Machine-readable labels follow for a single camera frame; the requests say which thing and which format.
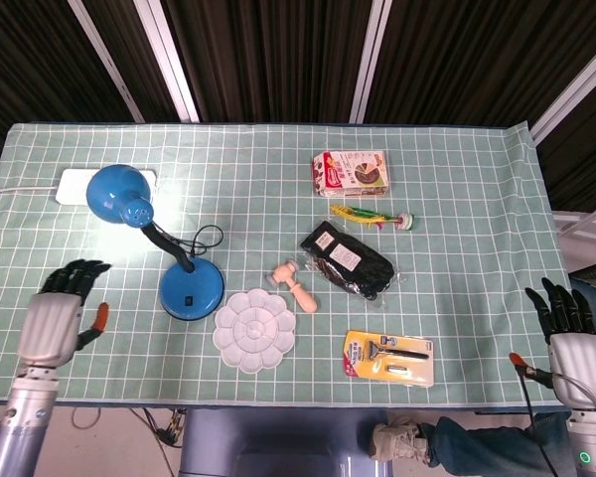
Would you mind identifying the black floor cables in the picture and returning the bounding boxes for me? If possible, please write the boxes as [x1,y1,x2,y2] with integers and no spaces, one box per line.
[0,405,185,477]

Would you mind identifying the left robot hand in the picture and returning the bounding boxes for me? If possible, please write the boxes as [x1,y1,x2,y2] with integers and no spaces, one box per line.
[17,258,112,370]

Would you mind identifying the white flower paint palette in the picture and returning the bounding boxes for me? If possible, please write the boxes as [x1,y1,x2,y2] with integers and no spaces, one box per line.
[213,287,297,374]

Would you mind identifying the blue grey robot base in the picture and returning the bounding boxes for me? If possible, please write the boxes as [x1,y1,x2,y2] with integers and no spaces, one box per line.
[178,406,393,477]

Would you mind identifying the green checkered tablecloth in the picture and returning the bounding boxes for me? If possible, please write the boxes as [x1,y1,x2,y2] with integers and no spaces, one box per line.
[0,121,572,407]

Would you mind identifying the blue desk lamp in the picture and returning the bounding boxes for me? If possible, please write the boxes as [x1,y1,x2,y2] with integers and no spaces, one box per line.
[85,164,226,321]

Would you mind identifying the white cable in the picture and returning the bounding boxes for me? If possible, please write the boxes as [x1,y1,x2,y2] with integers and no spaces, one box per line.
[0,185,60,199]

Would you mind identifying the person leg in jeans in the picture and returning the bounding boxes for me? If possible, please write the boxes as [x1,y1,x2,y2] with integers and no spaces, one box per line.
[419,277,596,477]

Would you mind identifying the white power strip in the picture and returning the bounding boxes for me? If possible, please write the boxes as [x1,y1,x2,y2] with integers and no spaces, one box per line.
[55,168,159,205]

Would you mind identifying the black cable with plug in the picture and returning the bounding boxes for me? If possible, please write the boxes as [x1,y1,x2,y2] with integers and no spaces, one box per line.
[176,224,225,257]

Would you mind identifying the beige toy hammer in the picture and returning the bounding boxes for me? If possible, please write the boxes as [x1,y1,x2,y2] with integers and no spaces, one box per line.
[269,262,320,314]

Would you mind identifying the black socks in plastic bag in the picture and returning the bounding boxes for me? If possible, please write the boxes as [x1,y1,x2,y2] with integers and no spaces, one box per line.
[293,221,403,302]

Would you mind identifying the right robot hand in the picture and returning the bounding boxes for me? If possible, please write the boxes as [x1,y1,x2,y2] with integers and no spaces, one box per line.
[508,277,596,411]

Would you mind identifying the feather shuttlecock toy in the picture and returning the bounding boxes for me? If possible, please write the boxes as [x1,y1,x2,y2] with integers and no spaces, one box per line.
[329,204,415,233]

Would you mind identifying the snack carton box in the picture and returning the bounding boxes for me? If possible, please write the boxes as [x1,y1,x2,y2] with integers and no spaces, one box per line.
[311,149,392,199]

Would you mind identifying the razor in yellow blister pack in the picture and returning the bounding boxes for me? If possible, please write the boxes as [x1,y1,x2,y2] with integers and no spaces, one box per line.
[343,330,435,388]

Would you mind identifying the beige sneaker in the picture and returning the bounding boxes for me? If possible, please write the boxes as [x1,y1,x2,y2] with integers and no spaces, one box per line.
[368,414,431,466]

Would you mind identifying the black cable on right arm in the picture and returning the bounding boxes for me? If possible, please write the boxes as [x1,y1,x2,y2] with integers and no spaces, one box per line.
[514,365,560,477]

